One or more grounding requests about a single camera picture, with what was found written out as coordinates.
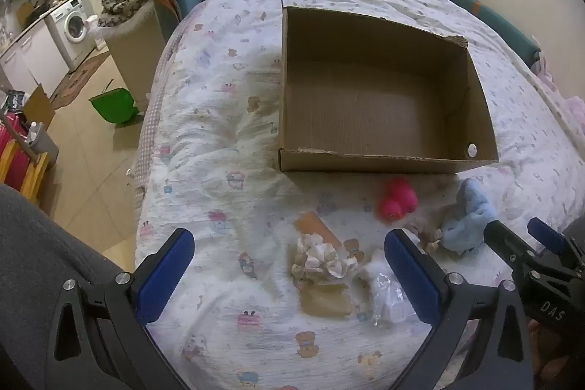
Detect light blue plush toy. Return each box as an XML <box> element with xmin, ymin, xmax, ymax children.
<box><xmin>440</xmin><ymin>178</ymin><xmax>497</xmax><ymax>254</ymax></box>

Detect white soft cloth bundle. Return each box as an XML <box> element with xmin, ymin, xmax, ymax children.
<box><xmin>361</xmin><ymin>249</ymin><xmax>415</xmax><ymax>326</ymax></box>

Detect orange tan sock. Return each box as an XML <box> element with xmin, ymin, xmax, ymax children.
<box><xmin>291</xmin><ymin>212</ymin><xmax>358</xmax><ymax>319</ymax></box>

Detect cream ruffled scrunchie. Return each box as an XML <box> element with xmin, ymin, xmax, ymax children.
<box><xmin>291</xmin><ymin>234</ymin><xmax>358</xmax><ymax>282</ymax></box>

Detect person's right hand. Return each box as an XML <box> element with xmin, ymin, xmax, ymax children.
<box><xmin>528</xmin><ymin>320</ymin><xmax>568</xmax><ymax>389</ymax></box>

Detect small beige plush toy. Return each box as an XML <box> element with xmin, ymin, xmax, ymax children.
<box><xmin>405</xmin><ymin>218</ymin><xmax>442</xmax><ymax>253</ymax></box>

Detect grey trouser leg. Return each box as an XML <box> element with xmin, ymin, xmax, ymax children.
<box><xmin>0</xmin><ymin>185</ymin><xmax>121</xmax><ymax>389</ymax></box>

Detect pink blanket edge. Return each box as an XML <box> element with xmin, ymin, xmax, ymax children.
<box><xmin>531</xmin><ymin>52</ymin><xmax>584</xmax><ymax>132</ymax></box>

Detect yellow red wooden rack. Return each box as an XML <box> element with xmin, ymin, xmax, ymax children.
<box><xmin>1</xmin><ymin>114</ymin><xmax>50</xmax><ymax>205</ymax></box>

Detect white printed bed quilt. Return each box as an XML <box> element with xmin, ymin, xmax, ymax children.
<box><xmin>136</xmin><ymin>0</ymin><xmax>584</xmax><ymax>389</ymax></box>

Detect teal bolster pillow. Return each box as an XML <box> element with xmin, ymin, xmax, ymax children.
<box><xmin>450</xmin><ymin>0</ymin><xmax>540</xmax><ymax>67</ymax></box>

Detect grey trash bin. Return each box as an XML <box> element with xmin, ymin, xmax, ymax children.
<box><xmin>27</xmin><ymin>122</ymin><xmax>60</xmax><ymax>168</ymax></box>

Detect open cardboard box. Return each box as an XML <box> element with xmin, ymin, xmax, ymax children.
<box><xmin>278</xmin><ymin>6</ymin><xmax>499</xmax><ymax>174</ymax></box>

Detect green plastic bin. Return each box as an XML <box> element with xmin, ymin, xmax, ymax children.
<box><xmin>89</xmin><ymin>88</ymin><xmax>139</xmax><ymax>125</ymax></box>

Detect flat cardboard sheet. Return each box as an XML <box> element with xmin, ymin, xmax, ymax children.
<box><xmin>23</xmin><ymin>84</ymin><xmax>56</xmax><ymax>129</ymax></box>

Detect patterned floor rug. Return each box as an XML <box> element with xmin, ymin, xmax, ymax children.
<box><xmin>50</xmin><ymin>52</ymin><xmax>110</xmax><ymax>110</ymax></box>

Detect white kitchen cabinets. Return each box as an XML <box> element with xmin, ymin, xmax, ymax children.
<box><xmin>1</xmin><ymin>20</ymin><xmax>69</xmax><ymax>98</ymax></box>

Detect beige laundry box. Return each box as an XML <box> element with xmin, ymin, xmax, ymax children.
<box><xmin>91</xmin><ymin>0</ymin><xmax>166</xmax><ymax>111</ymax></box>

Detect white washing machine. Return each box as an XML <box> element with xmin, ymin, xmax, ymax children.
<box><xmin>45</xmin><ymin>0</ymin><xmax>95</xmax><ymax>72</ymax></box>

